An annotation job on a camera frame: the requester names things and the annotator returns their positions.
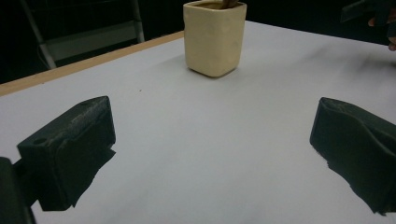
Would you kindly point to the white metal stand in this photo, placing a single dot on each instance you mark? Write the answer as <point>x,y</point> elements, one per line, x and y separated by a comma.
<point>90,39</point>

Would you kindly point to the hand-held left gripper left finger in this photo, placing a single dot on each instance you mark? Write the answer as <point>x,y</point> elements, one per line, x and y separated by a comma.
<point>68,149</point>

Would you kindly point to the cream square ceramic cup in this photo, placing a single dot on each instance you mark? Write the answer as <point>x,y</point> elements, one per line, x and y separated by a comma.
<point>214,40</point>

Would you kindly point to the wooden table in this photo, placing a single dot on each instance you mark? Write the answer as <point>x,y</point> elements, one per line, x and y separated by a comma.
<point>77,67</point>

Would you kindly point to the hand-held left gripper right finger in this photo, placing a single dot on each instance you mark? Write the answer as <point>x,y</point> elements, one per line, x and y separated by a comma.
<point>358,146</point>

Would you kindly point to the white table board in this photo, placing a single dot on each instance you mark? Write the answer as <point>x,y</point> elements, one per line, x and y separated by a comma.
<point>211,140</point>

